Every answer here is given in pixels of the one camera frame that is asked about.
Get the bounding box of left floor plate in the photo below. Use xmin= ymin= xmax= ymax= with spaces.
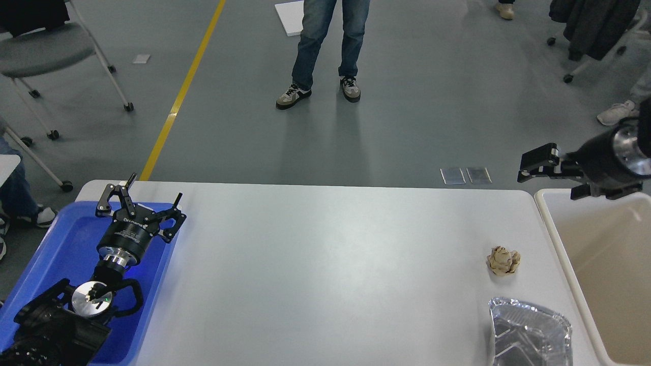
xmin=440 ymin=167 xmax=466 ymax=185

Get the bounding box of white chair frame left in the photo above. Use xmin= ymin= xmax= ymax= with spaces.
xmin=1 ymin=116 xmax=74 ymax=192

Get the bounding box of crumpled brown paper ball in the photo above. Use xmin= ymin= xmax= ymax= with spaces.
xmin=487 ymin=246 xmax=521 ymax=277

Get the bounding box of person in grey trousers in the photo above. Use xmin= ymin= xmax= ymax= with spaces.
xmin=596 ymin=65 xmax=650 ymax=127

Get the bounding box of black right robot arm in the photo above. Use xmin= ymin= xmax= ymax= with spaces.
xmin=518 ymin=99 xmax=650 ymax=201

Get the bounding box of grey office chair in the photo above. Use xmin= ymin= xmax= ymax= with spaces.
xmin=2 ymin=1 xmax=133 ymax=113

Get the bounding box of right floor plate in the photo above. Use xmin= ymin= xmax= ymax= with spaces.
xmin=466 ymin=167 xmax=492 ymax=185

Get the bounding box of small paper on floor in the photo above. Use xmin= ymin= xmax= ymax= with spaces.
xmin=132 ymin=54 xmax=151 ymax=65

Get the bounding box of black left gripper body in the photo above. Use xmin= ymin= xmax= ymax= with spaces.
xmin=96 ymin=205 xmax=172 ymax=266

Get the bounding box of floor plate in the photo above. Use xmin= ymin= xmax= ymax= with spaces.
xmin=466 ymin=167 xmax=492 ymax=185
xmin=440 ymin=167 xmax=466 ymax=185

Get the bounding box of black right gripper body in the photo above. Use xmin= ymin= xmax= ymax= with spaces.
xmin=564 ymin=119 xmax=650 ymax=199

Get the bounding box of blue plastic tray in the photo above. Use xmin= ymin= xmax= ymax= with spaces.
xmin=1 ymin=201 xmax=176 ymax=365

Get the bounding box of person in white shirt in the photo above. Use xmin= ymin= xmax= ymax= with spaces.
xmin=275 ymin=1 xmax=371 ymax=110

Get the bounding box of seated person at left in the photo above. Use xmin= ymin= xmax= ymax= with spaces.
xmin=1 ymin=162 xmax=57 ymax=258

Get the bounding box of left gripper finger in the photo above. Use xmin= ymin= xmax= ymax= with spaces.
xmin=95 ymin=173 xmax=137 ymax=218
xmin=148 ymin=193 xmax=187 ymax=243

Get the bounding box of chair with dark jacket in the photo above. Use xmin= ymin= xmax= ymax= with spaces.
xmin=546 ymin=1 xmax=649 ymax=84

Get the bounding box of aluminium foil tray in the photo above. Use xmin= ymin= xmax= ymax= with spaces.
xmin=490 ymin=297 xmax=573 ymax=365

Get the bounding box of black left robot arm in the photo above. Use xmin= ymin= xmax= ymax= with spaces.
xmin=2 ymin=176 xmax=186 ymax=365

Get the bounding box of person in dark trousers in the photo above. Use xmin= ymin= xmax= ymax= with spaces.
xmin=495 ymin=0 xmax=515 ymax=21

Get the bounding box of white board on floor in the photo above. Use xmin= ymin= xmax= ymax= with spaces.
xmin=274 ymin=1 xmax=304 ymax=37

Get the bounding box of beige plastic bin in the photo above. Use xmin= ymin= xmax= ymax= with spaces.
xmin=535 ymin=189 xmax=650 ymax=365

